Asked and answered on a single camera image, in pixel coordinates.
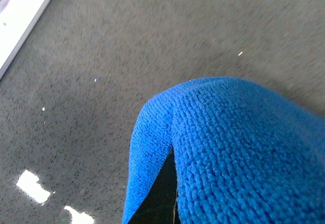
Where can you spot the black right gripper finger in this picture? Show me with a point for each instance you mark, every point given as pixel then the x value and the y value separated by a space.
pixel 157 196

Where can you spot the white towel rack stand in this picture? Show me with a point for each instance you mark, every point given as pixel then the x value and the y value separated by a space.
pixel 18 18

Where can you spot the blue microfiber cloth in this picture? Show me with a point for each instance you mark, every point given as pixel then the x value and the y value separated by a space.
pixel 243 154

